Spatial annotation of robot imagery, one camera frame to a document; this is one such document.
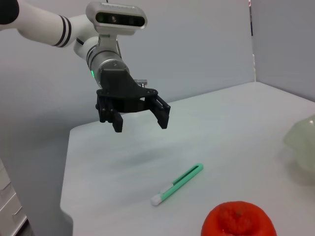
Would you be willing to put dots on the orange fruit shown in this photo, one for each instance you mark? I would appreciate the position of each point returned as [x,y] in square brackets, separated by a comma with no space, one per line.
[236,221]

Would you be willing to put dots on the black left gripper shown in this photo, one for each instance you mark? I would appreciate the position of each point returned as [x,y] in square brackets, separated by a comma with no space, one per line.
[118,83]

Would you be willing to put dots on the white drawer cabinet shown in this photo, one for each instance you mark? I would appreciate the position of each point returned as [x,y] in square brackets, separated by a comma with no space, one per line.
[9,201]

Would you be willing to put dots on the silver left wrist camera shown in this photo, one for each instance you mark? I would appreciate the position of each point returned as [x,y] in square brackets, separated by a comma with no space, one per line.
[115,18]

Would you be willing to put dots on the green pen with white cap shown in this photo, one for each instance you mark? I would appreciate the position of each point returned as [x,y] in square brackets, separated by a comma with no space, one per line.
[182,179]

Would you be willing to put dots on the translucent wavy glass fruit bowl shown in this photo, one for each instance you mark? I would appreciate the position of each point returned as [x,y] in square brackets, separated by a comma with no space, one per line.
[302,147]

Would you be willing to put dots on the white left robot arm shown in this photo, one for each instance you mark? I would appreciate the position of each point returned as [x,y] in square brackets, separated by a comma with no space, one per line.
[44,22]

